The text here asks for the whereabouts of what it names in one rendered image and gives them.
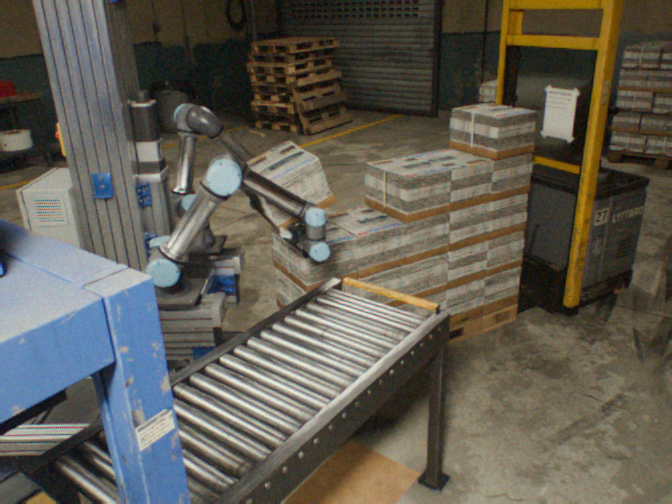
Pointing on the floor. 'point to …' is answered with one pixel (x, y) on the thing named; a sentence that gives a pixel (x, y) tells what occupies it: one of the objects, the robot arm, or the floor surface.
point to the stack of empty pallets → (283, 74)
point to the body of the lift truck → (559, 215)
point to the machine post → (137, 392)
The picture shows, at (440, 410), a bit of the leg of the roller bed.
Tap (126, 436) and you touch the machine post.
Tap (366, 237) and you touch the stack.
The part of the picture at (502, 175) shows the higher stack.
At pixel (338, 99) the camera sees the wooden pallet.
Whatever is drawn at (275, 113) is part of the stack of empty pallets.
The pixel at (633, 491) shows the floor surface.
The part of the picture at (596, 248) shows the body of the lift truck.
